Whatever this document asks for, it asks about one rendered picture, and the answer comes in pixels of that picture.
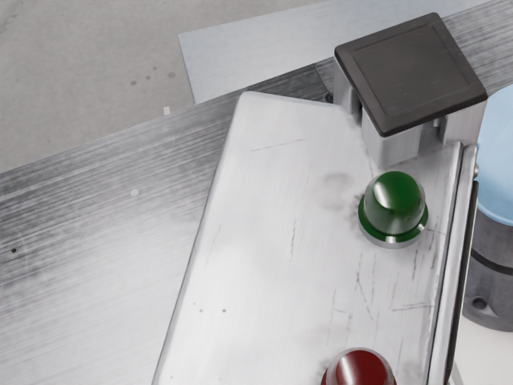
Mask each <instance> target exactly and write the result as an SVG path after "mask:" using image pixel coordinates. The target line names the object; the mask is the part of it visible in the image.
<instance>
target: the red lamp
mask: <svg viewBox="0 0 513 385"><path fill-rule="evenodd" d="M321 385H397V383H396V380H395V376H394V375H393V372H392V369H391V366H390V365H389V362H388V361H387V360H386V359H385V358H384V357H383V356H382V355H381V354H380V353H378V352H376V351H374V350H372V349H369V348H361V347H357V348H349V349H346V350H344V351H342V352H341V353H339V354H338V355H337V356H336V357H335V358H334V359H333V360H332V361H331V363H330V365H329V367H328V368H327V370H326V371H325V372H324V375H323V377H322V380H321Z"/></svg>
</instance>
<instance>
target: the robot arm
mask: <svg viewBox="0 0 513 385"><path fill-rule="evenodd" d="M476 146H477V149H478V153H477V158H476V163H477V164H478V166H479V171H478V175H477V177H476V178H475V179H473V180H475V181H478V182H479V190H478V196H477V198H478V201H477V207H476V217H475V222H474V228H473V238H472V244H471V249H470V255H469V265H468V271H467V276H466V286H465V292H464V297H463V308H462V313H461V315H463V316H464V317H465V318H467V319H469V320H470V321H472V322H474V323H476V324H477V325H481V326H483V327H485V328H490V329H492V330H496V331H500V332H513V84H512V85H510V86H506V87H505V88H503V89H500V90H499V91H497V92H496V93H494V94H493V95H491V96H490V97H489V98H488V103H487V106H486V110H485V113H484V116H483V120H482V125H481V128H480V132H479V137H478V141H477V144H476Z"/></svg>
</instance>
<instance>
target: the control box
mask: <svg viewBox="0 0 513 385"><path fill-rule="evenodd" d="M362 119H363V109H362V108H359V113H356V114H354V115H348V114H347V111H346V110H345V109H344V107H343V106H342V105H334V104H329V103H324V102H315V101H310V100H304V99H296V98H291V97H285V96H280V95H271V94H266V93H261V92H252V91H248V92H243V93H242V94H241V95H240V97H239V99H238V100H237V103H236V106H235V109H234V113H233V116H232V119H231V123H230V126H229V129H228V132H227V136H226V138H225V142H224V146H223V149H222V152H221V156H220V159H219V161H218V166H217V169H216V171H215V176H214V179H213V181H212V185H211V188H210V192H209V194H208V198H207V202H206V204H205V209H204V212H203V214H202V219H201V221H200V224H199V227H198V231H197V235H196V237H195V241H194V244H193V247H192V252H191V254H190V257H189V262H188V264H187V267H186V271H185V274H184V277H183V280H182V284H181V287H180V290H179V295H178V297H177V300H176V304H175V307H174V310H173V314H172V317H171V319H170V323H169V327H168V330H167V333H166V337H165V340H164V343H163V347H162V350H161V352H160V357H159V360H158V362H157V366H156V370H155V373H154V375H153V379H152V383H151V385H321V380H322V377H323V375H324V372H325V371H326V370H327V368H328V367H329V365H330V363H331V361H332V360H333V359H334V358H335V357H336V356H337V355H338V354H339V353H341V352H342V351H344V350H346V349H349V348H357V347H361V348H369V349H372V350H374V351H376V352H378V353H380V354H381V355H382V356H383V357H384V358H385V359H386V360H387V361H388V362H389V365H390V366H391V369H392V372H393V375H394V376H395V380H396V383H397V385H444V377H445V371H446V366H447V355H448V351H449V345H450V335H451V330H452V324H453V314H454V309H455V304H456V298H457V288H458V283H459V278H460V268H461V262H462V256H463V247H464V241H465V236H466V226H467V221H468V215H469V205H470V200H471V195H472V189H473V179H475V178H476V177H477V175H478V171H479V166H478V164H477V163H476V158H477V153H478V149H477V146H476V145H474V144H468V145H466V146H465V147H463V143H462V142H461V141H458V142H453V143H449V144H446V145H443V144H442V143H441V141H440V139H439V132H440V127H434V126H433V127H430V128H427V129H424V130H422V131H421V136H420V141H419V146H418V155H417V156H415V157H411V158H409V159H407V160H403V161H401V162H398V163H395V164H393V165H391V166H388V167H385V168H378V167H377V166H376V164H375V162H374V161H373V159H372V157H371V155H370V153H369V151H368V150H367V148H366V146H365V144H364V143H363V140H362V138H361V131H362ZM389 171H400V172H403V173H407V174H408V175H411V176H413V177H414V178H415V179H416V180H417V181H418V182H419V183H420V184H421V185H422V187H423V189H424V192H425V197H426V199H425V202H426V204H427V209H428V220H427V226H426V229H425V231H424V234H423V235H422V236H421V237H420V238H419V240H418V241H416V242H415V243H414V244H412V245H410V246H408V247H404V248H401V249H386V248H383V247H379V246H377V245H375V244H373V243H372V242H370V241H369V240H367V238H366V237H365V236H364V235H363V233H362V232H361V230H360V227H359V225H358V220H357V215H358V206H359V204H360V200H361V199H362V197H363V195H364V194H365V190H366V187H367V185H368V184H369V182H370V181H371V180H372V179H373V178H374V177H376V176H378V175H379V174H381V173H385V172H389Z"/></svg>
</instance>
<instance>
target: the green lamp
mask: <svg viewBox="0 0 513 385"><path fill-rule="evenodd" d="M425 199H426V197H425V192H424V189H423V187H422V185H421V184H420V183H419V182H418V181H417V180H416V179H415V178H414V177H413V176H411V175H408V174H407V173H403V172H400V171H389V172H385V173H381V174H379V175H378V176H376V177H374V178H373V179H372V180H371V181H370V182H369V184H368V185H367V187H366V190H365V194H364V195H363V197H362V199H361V200H360V204H359V206H358V215H357V220H358V225H359V227H360V230H361V232H362V233H363V235H364V236H365V237H366V238H367V240H369V241H370V242H372V243H373V244H375V245H377V246H379V247H381V248H386V249H401V248H406V247H408V246H410V245H412V244H414V243H415V242H416V241H418V240H419V238H420V237H421V236H422V235H423V234H424V231H425V229H426V226H427V223H428V206H427V204H426V202H425Z"/></svg>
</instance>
